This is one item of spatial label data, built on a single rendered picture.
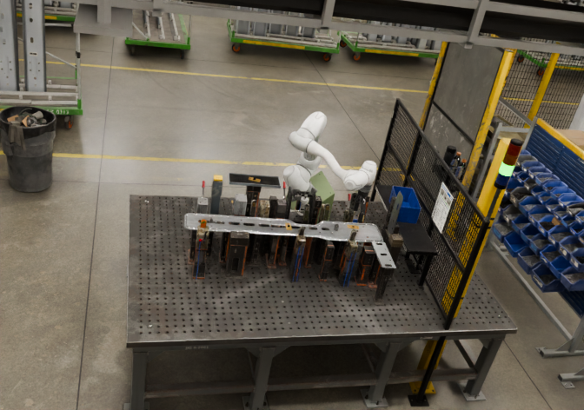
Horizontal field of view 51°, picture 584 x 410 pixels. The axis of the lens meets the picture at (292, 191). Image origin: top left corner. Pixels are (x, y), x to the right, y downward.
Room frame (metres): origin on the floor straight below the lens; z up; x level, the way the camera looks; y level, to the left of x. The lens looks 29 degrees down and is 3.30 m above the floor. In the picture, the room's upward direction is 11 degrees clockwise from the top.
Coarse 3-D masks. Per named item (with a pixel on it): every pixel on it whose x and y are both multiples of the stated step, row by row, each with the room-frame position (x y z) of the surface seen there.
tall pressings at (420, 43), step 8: (384, 24) 11.75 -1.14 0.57; (400, 24) 11.67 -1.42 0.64; (368, 40) 11.39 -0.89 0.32; (384, 40) 11.50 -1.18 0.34; (400, 40) 11.60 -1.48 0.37; (408, 40) 11.92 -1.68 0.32; (416, 40) 11.53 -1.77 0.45; (424, 40) 11.50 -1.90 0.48; (432, 40) 11.65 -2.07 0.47; (416, 48) 11.49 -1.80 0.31; (424, 48) 11.51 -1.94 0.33; (432, 48) 11.60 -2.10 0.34; (440, 48) 11.62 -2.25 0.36
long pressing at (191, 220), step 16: (192, 224) 3.37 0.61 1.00; (208, 224) 3.41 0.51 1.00; (224, 224) 3.44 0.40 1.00; (240, 224) 3.48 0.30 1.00; (256, 224) 3.52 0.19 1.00; (272, 224) 3.55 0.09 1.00; (304, 224) 3.62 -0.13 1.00; (320, 224) 3.67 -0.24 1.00; (352, 224) 3.75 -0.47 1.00; (368, 224) 3.78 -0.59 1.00; (336, 240) 3.52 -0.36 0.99; (368, 240) 3.58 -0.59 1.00
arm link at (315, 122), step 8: (320, 112) 4.11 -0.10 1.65; (312, 120) 4.03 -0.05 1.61; (320, 120) 4.04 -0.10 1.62; (312, 128) 3.98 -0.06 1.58; (320, 128) 4.02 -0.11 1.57; (304, 152) 4.30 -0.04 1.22; (304, 160) 4.33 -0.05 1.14; (312, 160) 4.33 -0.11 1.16; (320, 160) 4.41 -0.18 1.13; (304, 168) 4.33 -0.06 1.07; (312, 168) 4.34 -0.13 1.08
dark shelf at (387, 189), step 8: (376, 184) 4.37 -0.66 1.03; (384, 192) 4.26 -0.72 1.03; (384, 200) 4.14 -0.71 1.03; (400, 224) 3.82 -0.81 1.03; (408, 224) 3.84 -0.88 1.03; (416, 224) 3.86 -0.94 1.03; (400, 232) 3.71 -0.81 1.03; (408, 232) 3.73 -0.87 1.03; (416, 232) 3.75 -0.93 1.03; (424, 232) 3.77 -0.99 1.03; (408, 240) 3.63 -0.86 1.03; (416, 240) 3.65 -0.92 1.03; (424, 240) 3.67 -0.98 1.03; (408, 248) 3.52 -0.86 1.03; (416, 248) 3.54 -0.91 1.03; (424, 248) 3.56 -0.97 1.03; (432, 248) 3.58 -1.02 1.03
